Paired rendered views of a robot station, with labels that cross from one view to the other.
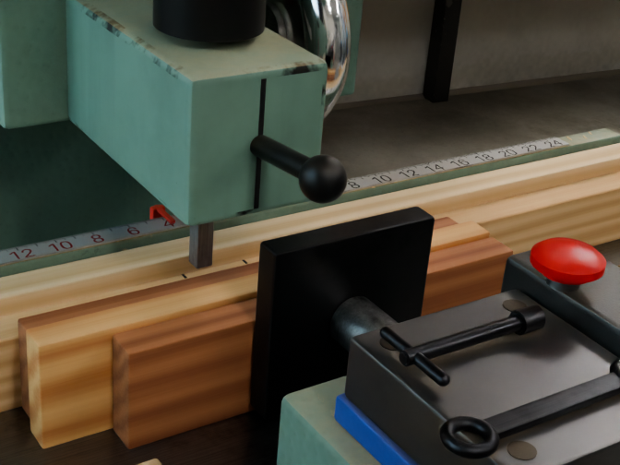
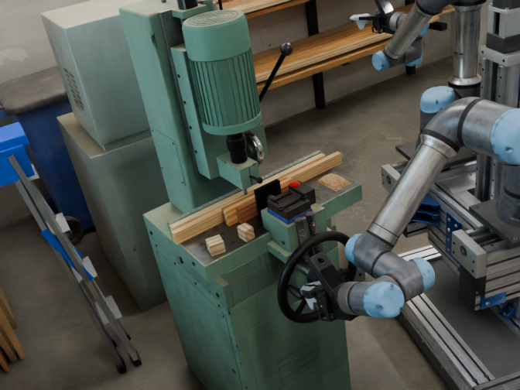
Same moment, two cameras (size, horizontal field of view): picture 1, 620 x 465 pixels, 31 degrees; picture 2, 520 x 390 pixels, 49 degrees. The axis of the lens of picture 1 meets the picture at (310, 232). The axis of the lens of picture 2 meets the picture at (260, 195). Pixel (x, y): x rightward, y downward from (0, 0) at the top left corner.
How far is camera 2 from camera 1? 122 cm
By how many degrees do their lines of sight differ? 5
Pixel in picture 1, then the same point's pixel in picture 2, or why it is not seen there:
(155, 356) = (242, 209)
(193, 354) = (248, 208)
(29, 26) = (211, 163)
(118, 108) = (228, 174)
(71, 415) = (231, 220)
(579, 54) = (374, 76)
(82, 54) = (220, 165)
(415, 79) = (311, 102)
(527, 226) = (302, 174)
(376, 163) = (301, 139)
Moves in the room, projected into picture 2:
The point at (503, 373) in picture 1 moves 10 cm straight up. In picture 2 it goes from (285, 200) to (282, 170)
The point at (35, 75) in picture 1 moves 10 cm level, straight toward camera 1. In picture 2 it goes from (213, 170) to (220, 184)
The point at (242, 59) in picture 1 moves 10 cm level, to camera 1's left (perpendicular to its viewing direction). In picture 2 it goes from (245, 165) to (212, 169)
